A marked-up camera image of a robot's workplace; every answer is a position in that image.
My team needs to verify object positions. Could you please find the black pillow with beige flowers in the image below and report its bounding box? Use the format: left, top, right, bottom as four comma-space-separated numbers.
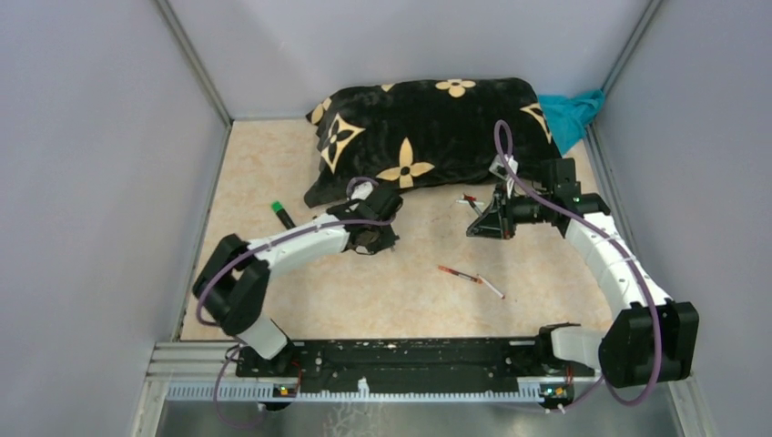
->
304, 77, 562, 208

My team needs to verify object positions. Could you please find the red orange pen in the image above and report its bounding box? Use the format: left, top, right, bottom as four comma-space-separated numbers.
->
438, 266, 483, 284

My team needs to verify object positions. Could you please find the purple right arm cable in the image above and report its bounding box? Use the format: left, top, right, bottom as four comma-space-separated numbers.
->
493, 119, 665, 408

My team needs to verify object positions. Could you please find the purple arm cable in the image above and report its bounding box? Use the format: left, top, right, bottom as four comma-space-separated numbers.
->
194, 176, 400, 431
493, 119, 665, 408

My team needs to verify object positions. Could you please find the white pen with red cap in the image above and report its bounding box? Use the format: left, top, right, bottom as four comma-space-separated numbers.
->
456, 195, 478, 206

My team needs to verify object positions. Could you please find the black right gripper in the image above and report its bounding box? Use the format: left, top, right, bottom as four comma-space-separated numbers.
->
468, 182, 554, 240

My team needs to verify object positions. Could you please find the teal cloth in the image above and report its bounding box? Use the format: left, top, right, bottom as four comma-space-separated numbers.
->
538, 89, 605, 156

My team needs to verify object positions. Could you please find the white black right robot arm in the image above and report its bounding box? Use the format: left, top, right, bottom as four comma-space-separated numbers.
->
466, 157, 699, 388

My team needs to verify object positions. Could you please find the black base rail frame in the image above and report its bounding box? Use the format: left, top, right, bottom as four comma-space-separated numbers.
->
147, 337, 599, 410

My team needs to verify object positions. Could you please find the black marker with green tip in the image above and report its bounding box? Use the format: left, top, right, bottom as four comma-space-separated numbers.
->
271, 201, 296, 229

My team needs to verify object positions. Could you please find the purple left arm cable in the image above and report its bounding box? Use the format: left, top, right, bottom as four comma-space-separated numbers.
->
194, 176, 400, 431

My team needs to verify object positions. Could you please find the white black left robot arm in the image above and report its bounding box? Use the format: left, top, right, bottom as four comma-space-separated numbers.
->
192, 182, 403, 377

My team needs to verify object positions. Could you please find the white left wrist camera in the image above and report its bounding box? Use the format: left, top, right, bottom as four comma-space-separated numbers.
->
348, 182, 375, 200

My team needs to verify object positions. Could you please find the grey checkered pen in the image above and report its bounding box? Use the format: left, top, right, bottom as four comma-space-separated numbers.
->
463, 195, 483, 217

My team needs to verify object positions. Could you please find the white marker with red tip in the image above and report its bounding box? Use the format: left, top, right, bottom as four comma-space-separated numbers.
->
478, 275, 506, 300

